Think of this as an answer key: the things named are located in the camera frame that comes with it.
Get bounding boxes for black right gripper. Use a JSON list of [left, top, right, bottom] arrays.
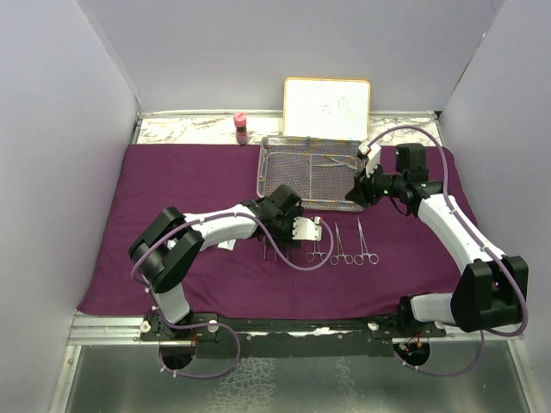
[[346, 160, 406, 207]]

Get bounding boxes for steel clamp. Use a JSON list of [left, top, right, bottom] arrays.
[[305, 241, 328, 262]]

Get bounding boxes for metal mesh tray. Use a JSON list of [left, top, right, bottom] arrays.
[[257, 136, 363, 213]]

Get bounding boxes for white blue label packet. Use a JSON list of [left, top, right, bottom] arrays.
[[218, 240, 236, 251]]

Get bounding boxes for steel blunt tweezers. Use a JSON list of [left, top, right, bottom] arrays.
[[330, 224, 354, 266]]

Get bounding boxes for steel forceps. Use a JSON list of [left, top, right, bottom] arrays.
[[353, 218, 380, 266]]

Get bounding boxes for purple cloth wrap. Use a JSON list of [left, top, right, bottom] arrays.
[[78, 144, 461, 320]]

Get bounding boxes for steel scissors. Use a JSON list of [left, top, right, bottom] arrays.
[[316, 157, 357, 170]]

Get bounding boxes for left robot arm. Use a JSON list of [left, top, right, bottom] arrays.
[[128, 184, 304, 340]]

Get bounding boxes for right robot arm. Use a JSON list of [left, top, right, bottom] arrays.
[[345, 143, 529, 336]]

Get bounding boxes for yellow framed whiteboard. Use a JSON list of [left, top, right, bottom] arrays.
[[282, 77, 371, 141]]

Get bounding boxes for pink lid spice bottle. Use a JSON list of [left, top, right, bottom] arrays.
[[233, 112, 249, 145]]

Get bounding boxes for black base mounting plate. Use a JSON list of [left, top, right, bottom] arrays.
[[139, 313, 446, 360]]

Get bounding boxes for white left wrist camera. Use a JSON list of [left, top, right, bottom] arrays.
[[292, 216, 323, 242]]

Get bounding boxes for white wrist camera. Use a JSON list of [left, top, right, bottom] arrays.
[[356, 140, 381, 177], [292, 216, 323, 242]]

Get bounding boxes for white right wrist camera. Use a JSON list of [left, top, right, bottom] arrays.
[[356, 140, 381, 177]]

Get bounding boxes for aluminium frame rail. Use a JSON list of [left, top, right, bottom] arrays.
[[66, 307, 524, 346]]

